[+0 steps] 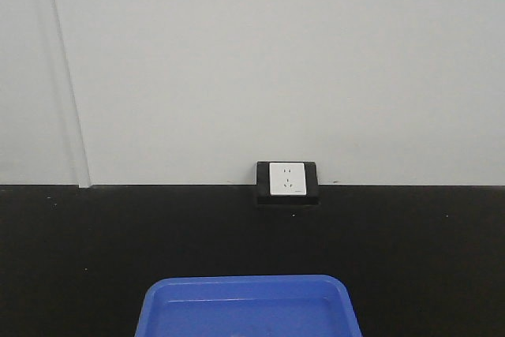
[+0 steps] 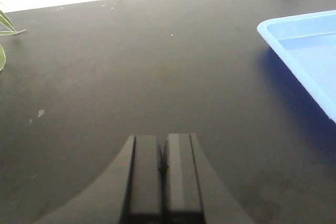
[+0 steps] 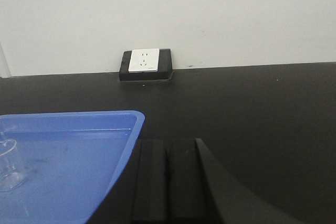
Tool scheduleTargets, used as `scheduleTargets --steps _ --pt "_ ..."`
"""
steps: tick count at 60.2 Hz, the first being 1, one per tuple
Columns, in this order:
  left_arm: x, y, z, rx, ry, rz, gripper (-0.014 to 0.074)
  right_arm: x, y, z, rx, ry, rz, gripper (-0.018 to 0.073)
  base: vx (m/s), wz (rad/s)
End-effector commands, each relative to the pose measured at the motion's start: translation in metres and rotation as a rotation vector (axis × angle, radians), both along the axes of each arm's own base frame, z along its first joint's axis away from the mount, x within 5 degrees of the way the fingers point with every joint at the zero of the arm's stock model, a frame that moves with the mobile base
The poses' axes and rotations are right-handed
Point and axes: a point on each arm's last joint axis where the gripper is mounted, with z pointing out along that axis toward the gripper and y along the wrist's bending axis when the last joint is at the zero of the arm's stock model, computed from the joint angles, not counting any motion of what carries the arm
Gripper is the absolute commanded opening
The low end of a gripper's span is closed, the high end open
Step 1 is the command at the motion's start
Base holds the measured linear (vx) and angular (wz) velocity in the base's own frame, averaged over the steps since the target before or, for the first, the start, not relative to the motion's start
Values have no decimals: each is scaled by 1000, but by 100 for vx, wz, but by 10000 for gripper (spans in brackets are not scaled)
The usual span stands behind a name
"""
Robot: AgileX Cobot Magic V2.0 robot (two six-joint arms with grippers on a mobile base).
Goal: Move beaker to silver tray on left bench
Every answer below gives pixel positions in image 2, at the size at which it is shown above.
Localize green plant leaves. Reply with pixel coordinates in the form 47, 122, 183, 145
0, 10, 26, 71

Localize blue plastic tray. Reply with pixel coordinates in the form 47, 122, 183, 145
257, 10, 335, 121

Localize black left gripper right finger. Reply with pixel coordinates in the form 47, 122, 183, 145
164, 133, 253, 223

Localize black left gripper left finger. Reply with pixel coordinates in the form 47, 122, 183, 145
37, 135, 162, 223

